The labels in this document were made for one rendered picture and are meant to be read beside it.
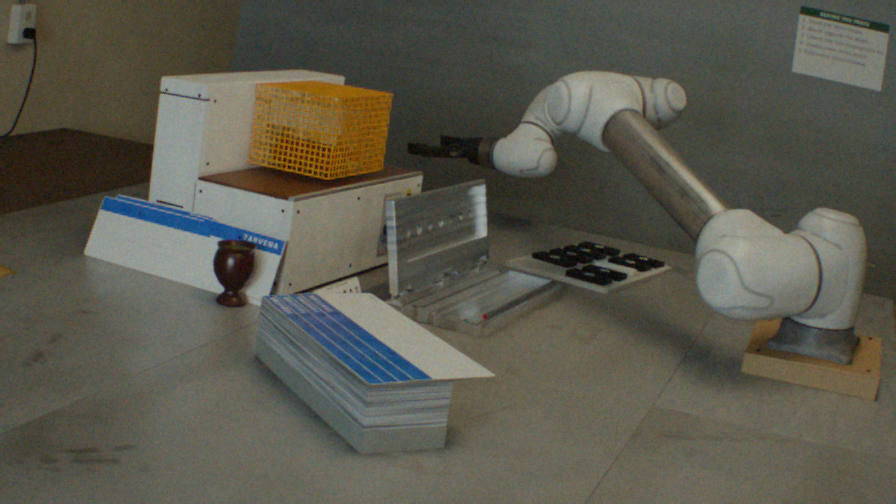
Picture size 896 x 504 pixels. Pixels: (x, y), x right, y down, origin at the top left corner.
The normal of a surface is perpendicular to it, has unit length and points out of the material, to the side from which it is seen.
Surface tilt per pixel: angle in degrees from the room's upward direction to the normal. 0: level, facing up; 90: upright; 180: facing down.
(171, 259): 63
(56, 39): 90
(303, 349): 90
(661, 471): 0
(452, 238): 78
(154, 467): 0
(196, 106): 90
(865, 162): 90
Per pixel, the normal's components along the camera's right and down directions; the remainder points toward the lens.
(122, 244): -0.28, -0.30
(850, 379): -0.35, 0.16
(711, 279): -0.82, 0.10
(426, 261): 0.91, 0.02
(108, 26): 0.93, 0.20
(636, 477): 0.14, -0.97
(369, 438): 0.49, 0.26
